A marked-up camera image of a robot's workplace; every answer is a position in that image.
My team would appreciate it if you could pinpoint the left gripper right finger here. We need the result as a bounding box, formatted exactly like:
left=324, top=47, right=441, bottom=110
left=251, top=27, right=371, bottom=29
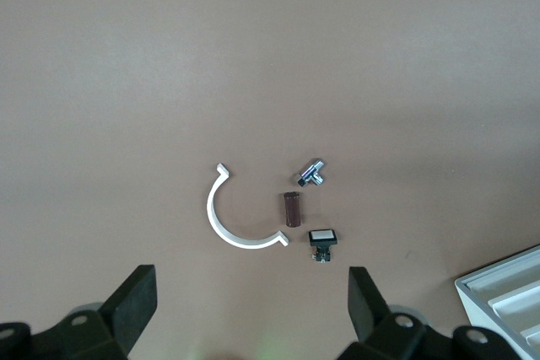
left=341, top=266, right=455, bottom=360

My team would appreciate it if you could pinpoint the chrome metal fitting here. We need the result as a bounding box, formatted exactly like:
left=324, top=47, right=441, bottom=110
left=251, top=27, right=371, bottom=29
left=297, top=159, right=327, bottom=188

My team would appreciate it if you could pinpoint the white semicircular clamp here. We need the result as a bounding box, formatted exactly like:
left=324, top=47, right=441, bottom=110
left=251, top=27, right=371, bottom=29
left=205, top=163, right=290, bottom=249

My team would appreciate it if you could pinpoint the brown terminal block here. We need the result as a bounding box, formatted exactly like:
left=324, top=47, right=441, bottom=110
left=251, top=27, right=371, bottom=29
left=281, top=191, right=303, bottom=228

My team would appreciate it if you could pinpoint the black square push button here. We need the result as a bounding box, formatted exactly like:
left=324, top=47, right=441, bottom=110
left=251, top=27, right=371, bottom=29
left=307, top=228, right=340, bottom=264

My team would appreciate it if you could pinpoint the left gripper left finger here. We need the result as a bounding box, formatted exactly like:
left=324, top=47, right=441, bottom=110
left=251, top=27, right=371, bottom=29
left=31, top=265, right=158, bottom=360

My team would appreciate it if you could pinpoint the white drawer cabinet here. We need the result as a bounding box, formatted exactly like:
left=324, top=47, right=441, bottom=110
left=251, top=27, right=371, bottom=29
left=454, top=244, right=540, bottom=360

